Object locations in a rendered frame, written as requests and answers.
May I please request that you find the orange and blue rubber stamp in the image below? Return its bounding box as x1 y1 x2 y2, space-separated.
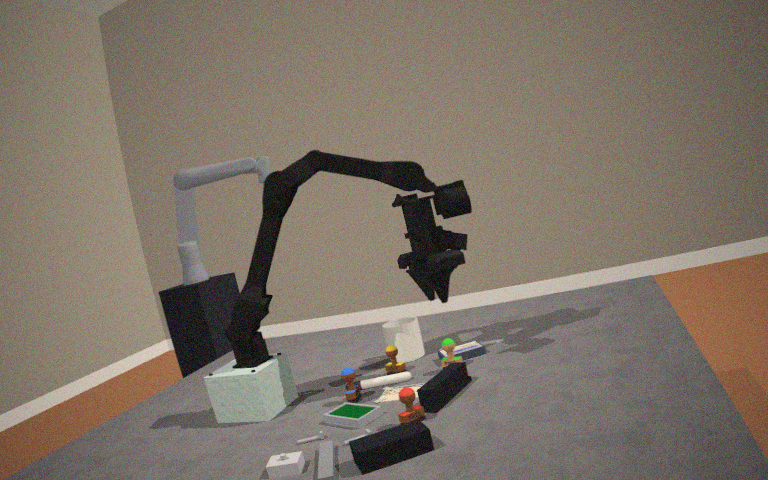
341 367 362 403

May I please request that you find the red-handled rubber stamp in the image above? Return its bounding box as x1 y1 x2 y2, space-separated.
398 387 426 425

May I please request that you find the cream rounded cylinder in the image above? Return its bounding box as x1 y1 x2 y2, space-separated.
353 371 411 390

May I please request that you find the cream cup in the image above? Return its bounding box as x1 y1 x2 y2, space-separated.
382 316 425 363

